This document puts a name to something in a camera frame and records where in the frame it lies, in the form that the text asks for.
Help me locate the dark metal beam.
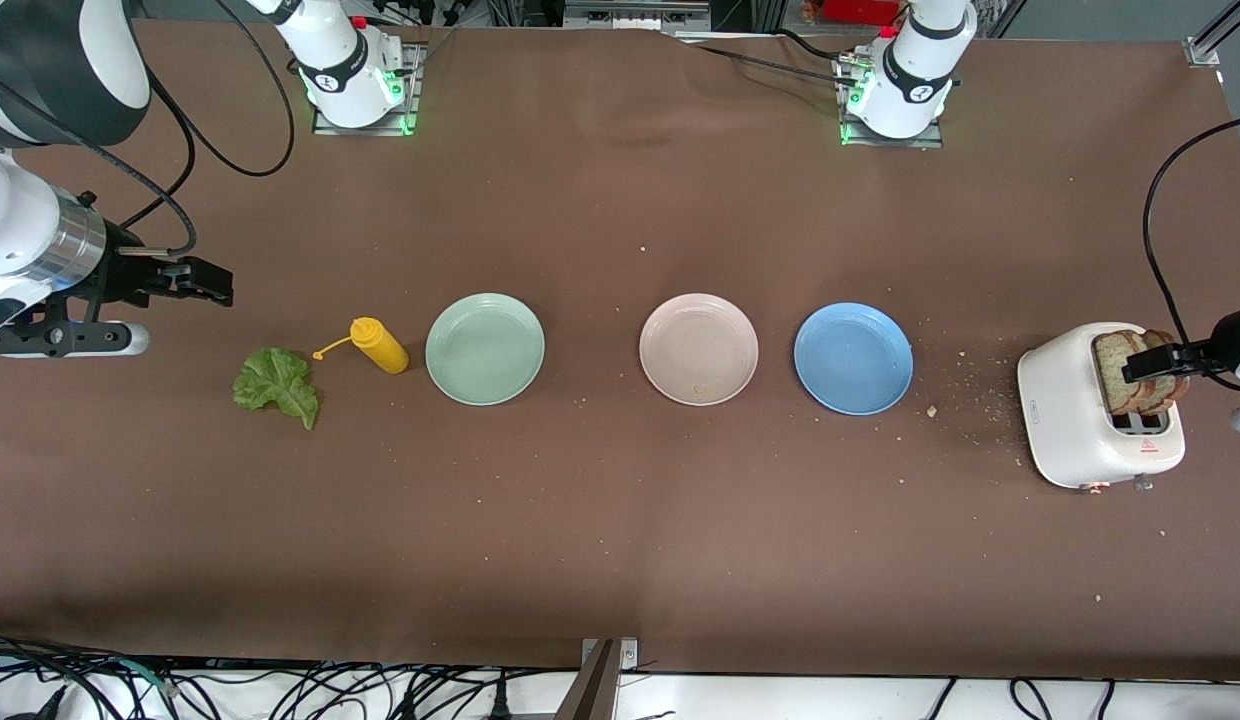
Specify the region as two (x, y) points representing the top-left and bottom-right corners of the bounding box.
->
(553, 640), (621, 720)

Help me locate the green lettuce leaf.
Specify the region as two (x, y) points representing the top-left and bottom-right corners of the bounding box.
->
(233, 347), (321, 431)

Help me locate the white toaster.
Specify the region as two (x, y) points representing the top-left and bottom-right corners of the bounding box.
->
(1017, 322), (1187, 493)

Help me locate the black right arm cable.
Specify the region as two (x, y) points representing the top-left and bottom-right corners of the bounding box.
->
(0, 0), (297, 259)

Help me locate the black base power cable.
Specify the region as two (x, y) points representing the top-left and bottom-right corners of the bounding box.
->
(670, 28), (856, 86)

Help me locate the beige plate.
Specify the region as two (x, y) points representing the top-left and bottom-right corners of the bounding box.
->
(639, 294), (759, 407)

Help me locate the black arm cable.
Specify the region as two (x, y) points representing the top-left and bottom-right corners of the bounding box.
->
(1142, 113), (1240, 393)
(0, 0), (297, 259)

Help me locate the black cable tangle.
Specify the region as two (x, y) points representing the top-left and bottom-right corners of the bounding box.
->
(0, 628), (581, 720)

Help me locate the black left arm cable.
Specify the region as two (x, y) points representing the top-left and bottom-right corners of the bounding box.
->
(1142, 113), (1240, 393)

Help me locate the grey power strip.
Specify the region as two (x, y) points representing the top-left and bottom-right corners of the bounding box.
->
(563, 0), (713, 31)

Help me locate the aluminium frame post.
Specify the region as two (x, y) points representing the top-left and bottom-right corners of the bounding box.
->
(1185, 0), (1240, 69)

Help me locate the green plate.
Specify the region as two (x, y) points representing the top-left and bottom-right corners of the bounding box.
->
(425, 293), (546, 407)

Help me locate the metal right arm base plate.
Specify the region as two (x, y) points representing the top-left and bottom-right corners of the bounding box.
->
(312, 40), (423, 137)

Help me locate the blue plate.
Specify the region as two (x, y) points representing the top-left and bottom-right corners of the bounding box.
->
(794, 303), (914, 416)

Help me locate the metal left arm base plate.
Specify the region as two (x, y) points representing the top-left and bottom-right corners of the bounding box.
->
(838, 55), (946, 149)

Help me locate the silver corner bracket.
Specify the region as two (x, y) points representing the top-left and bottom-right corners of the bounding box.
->
(580, 638), (639, 673)

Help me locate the red box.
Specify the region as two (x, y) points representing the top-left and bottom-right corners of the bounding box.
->
(820, 0), (903, 26)

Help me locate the brown bread slice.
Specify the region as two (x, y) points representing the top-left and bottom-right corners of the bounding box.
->
(1140, 329), (1191, 413)
(1093, 330), (1159, 417)

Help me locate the yellow squeeze bottle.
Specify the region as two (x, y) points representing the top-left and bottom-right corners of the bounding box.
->
(313, 317), (410, 375)

